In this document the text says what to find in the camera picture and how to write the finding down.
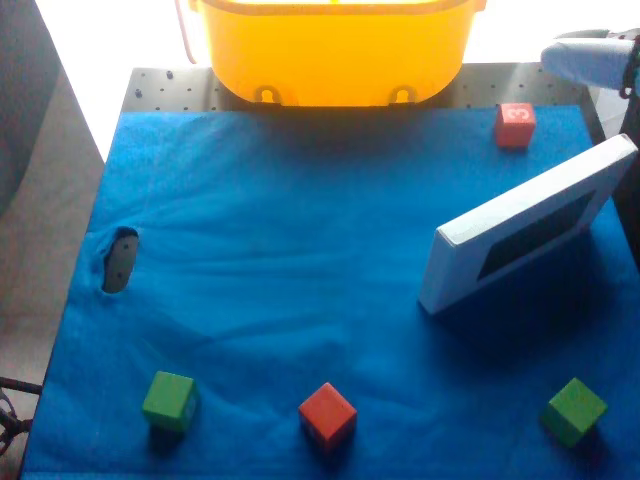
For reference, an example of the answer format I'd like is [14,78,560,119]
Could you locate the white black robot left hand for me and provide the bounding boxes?
[541,28,640,241]

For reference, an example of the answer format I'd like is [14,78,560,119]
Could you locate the plain red cube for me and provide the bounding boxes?
[298,382,358,445]

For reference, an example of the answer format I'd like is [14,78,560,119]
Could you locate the red cube with white numeral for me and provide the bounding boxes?
[494,103,537,150]

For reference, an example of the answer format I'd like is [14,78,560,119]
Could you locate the white box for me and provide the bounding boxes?
[418,132,640,316]

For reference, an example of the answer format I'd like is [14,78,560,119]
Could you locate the dark metal stand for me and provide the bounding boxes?
[0,377,44,454]

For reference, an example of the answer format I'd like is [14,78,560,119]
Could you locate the yellow plastic bin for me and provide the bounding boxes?
[174,0,487,109]

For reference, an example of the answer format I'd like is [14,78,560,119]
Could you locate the blue table cloth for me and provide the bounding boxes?
[22,104,640,480]

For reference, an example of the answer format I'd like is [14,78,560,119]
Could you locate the green cube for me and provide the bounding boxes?
[540,377,609,449]
[141,370,201,434]

